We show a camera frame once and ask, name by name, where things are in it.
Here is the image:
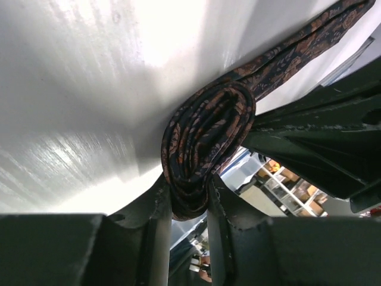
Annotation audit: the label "dark brown patterned tie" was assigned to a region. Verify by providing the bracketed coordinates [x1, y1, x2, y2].
[161, 1, 374, 221]

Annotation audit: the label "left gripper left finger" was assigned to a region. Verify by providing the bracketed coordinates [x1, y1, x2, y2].
[1, 176, 171, 285]

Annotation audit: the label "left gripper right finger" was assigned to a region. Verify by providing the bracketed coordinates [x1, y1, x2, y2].
[207, 175, 380, 285]

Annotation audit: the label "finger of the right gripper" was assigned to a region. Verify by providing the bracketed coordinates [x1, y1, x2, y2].
[252, 67, 380, 132]
[243, 129, 380, 213]

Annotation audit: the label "background storage shelf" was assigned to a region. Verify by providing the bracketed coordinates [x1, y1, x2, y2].
[255, 159, 327, 217]

